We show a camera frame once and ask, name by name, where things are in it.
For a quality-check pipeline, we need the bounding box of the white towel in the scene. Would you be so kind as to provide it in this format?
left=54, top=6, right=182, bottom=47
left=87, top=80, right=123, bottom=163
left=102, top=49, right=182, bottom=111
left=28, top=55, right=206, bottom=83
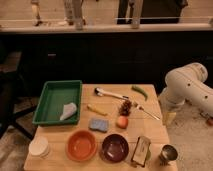
left=60, top=103, right=77, bottom=121

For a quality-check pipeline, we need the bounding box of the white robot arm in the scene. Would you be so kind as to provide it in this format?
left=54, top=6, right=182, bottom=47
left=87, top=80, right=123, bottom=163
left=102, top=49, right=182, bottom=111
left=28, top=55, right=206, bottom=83
left=158, top=62, right=213, bottom=125

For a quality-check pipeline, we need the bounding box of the purple bowl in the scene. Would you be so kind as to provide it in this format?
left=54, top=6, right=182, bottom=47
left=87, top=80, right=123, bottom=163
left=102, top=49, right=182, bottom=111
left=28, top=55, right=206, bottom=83
left=101, top=134, right=129, bottom=163

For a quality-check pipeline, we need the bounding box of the orange bowl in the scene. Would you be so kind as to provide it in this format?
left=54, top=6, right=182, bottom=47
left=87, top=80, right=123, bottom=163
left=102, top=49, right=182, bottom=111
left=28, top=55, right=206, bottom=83
left=65, top=130, right=98, bottom=162

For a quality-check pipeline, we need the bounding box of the green pepper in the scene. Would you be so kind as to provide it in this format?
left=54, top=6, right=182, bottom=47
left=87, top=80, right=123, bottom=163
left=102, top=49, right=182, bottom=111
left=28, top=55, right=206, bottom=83
left=131, top=85, right=148, bottom=101

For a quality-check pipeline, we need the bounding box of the brown pine cone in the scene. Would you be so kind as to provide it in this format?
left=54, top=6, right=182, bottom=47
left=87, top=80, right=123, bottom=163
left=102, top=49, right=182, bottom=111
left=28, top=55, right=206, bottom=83
left=119, top=100, right=132, bottom=116

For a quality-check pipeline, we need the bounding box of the silver fork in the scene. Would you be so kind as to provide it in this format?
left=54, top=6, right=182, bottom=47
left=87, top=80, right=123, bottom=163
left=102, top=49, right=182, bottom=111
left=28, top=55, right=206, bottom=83
left=134, top=103, right=161, bottom=120

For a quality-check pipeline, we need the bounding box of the orange fruit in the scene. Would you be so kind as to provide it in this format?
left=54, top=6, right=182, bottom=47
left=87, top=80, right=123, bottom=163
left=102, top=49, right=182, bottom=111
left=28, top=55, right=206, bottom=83
left=116, top=116, right=128, bottom=129

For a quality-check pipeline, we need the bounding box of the blue sponge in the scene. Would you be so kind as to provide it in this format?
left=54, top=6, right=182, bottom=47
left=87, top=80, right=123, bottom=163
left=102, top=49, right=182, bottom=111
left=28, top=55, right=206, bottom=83
left=89, top=118, right=109, bottom=132

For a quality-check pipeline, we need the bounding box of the green plastic tray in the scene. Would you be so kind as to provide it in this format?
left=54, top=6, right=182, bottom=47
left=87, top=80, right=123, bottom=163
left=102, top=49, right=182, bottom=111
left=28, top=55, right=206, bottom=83
left=33, top=80, right=82, bottom=126

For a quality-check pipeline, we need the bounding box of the brown white box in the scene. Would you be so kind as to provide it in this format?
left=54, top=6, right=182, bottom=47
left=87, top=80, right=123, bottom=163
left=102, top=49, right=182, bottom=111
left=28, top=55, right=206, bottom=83
left=131, top=136, right=151, bottom=167

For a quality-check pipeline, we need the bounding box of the silver metal cup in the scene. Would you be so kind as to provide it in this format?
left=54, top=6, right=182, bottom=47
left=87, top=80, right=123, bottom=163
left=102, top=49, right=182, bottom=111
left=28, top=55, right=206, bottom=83
left=159, top=144, right=178, bottom=165

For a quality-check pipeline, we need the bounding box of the black office chair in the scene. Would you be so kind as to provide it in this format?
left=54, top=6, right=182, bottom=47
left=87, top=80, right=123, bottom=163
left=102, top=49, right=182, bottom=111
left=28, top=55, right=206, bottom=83
left=0, top=52, right=36, bottom=140

